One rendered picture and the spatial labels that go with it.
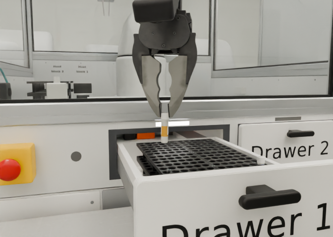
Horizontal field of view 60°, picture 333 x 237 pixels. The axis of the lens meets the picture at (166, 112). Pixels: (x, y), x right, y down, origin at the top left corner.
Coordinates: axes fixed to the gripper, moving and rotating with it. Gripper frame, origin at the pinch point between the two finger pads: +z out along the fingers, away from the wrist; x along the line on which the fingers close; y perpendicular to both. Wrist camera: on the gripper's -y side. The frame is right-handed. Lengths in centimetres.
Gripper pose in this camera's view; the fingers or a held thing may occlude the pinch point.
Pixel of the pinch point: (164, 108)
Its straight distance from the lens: 42.4
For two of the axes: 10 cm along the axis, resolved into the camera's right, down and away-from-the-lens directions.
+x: -9.9, -0.2, 1.4
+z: 0.0, 9.9, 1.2
